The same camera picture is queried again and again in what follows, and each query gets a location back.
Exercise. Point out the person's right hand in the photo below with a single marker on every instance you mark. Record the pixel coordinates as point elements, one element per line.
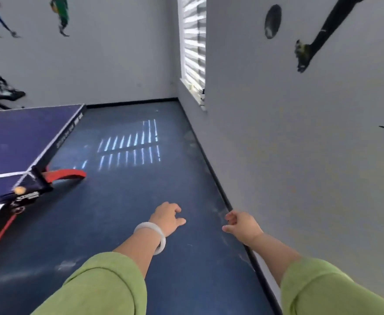
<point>244,227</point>

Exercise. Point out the person's left hand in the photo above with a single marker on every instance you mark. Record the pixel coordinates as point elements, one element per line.
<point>165,219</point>

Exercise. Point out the orange ball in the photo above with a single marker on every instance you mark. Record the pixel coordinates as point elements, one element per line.
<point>19,190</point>

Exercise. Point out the blue table tennis table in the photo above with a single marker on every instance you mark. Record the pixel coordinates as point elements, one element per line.
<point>14,137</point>

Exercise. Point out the green right sleeve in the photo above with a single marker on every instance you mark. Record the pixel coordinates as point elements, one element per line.
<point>326,291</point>

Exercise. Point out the small dark sill item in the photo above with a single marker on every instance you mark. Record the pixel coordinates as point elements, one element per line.
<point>202,96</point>

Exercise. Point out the striped zebra window blind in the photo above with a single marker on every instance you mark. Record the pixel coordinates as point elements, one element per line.
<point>193,39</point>

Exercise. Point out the black football wall sticker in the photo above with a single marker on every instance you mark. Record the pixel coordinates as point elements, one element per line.
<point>273,21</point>

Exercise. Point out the footballer leg wall sticker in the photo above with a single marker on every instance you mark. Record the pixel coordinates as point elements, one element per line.
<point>326,27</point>

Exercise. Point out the green player wall sticker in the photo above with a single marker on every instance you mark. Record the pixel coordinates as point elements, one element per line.
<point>61,13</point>

